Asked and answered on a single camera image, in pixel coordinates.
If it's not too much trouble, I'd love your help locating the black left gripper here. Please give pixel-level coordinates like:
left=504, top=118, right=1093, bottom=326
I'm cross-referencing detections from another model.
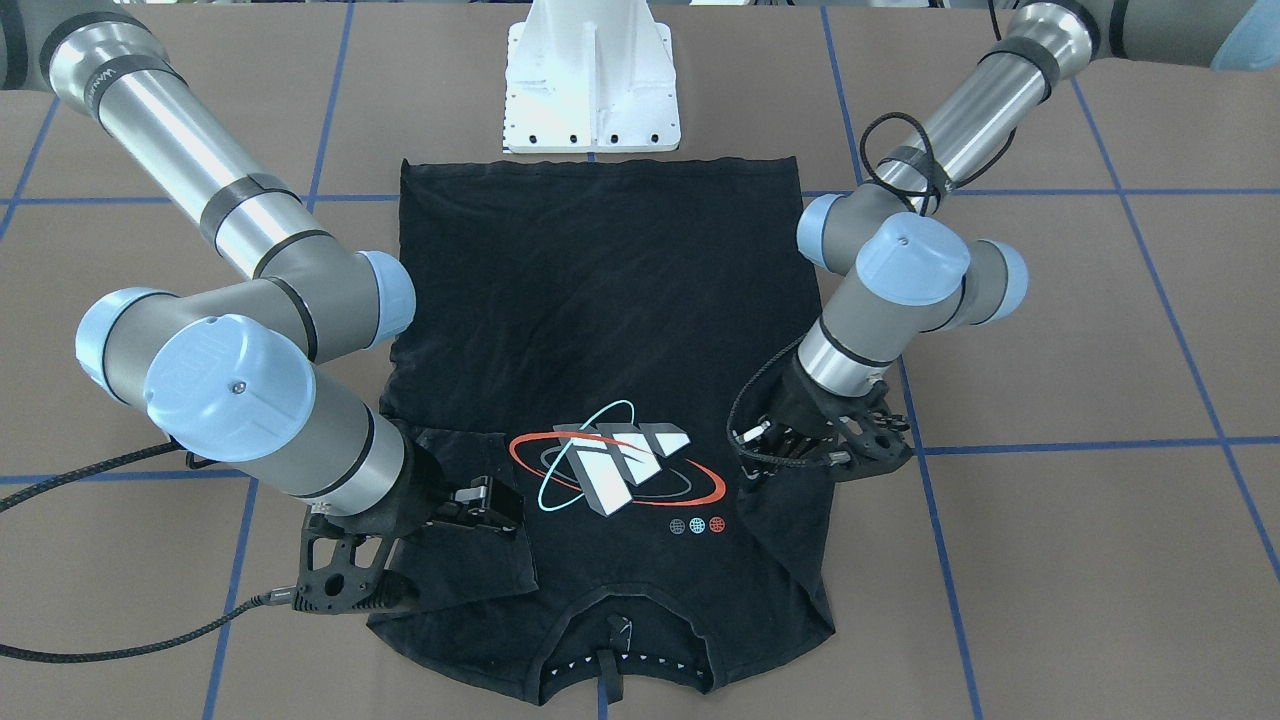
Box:
left=732, top=355, right=861, bottom=479

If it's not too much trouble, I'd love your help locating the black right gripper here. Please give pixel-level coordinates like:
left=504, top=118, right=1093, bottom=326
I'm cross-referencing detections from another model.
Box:
left=330, top=439, right=524, bottom=539

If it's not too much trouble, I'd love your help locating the black printed t-shirt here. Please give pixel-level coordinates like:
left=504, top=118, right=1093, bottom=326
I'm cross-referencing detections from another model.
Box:
left=367, top=158, right=835, bottom=705

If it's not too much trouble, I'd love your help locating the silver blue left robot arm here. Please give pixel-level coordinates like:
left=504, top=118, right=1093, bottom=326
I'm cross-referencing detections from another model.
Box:
left=724, top=1, right=1277, bottom=486

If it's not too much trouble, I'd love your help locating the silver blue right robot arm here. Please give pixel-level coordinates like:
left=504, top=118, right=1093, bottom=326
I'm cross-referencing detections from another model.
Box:
left=3, top=1, right=522, bottom=539

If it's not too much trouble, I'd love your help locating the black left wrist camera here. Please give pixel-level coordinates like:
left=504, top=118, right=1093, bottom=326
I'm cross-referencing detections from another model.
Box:
left=818, top=380, right=915, bottom=483

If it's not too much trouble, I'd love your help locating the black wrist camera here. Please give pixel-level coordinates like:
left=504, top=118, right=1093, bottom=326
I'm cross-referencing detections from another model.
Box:
left=818, top=380, right=915, bottom=483
left=291, top=512, right=420, bottom=615

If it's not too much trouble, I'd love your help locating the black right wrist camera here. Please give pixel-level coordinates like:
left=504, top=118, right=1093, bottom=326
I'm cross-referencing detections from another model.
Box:
left=291, top=512, right=420, bottom=615

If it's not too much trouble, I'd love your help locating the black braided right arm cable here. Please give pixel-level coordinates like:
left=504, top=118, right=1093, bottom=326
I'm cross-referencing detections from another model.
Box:
left=0, top=445, right=301, bottom=665

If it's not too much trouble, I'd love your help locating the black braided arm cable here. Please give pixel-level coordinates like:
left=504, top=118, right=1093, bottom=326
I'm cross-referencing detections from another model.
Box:
left=726, top=111, right=951, bottom=471
left=0, top=445, right=301, bottom=665

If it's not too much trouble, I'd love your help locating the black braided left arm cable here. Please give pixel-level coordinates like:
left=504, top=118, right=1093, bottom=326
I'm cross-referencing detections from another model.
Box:
left=726, top=111, right=951, bottom=471

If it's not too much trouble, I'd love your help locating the white central pedestal column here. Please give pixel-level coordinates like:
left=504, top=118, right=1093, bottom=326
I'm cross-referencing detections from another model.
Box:
left=502, top=1, right=682, bottom=154

